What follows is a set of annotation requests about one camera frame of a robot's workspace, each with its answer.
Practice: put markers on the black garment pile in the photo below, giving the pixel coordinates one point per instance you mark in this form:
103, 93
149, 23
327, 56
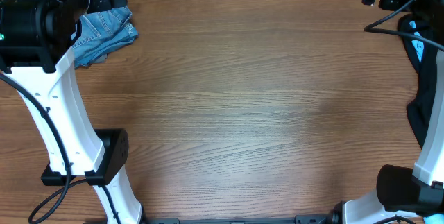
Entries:
420, 109

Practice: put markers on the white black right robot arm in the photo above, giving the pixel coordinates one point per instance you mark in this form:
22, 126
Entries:
402, 194

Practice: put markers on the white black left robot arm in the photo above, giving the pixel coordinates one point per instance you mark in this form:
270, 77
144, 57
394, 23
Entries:
37, 60

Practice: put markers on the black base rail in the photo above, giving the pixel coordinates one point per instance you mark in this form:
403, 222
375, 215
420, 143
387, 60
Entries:
236, 220

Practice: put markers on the light blue cloth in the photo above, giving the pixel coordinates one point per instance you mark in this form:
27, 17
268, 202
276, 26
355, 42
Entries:
418, 45

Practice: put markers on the blue denim jeans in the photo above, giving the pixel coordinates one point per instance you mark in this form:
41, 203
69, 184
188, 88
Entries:
103, 33

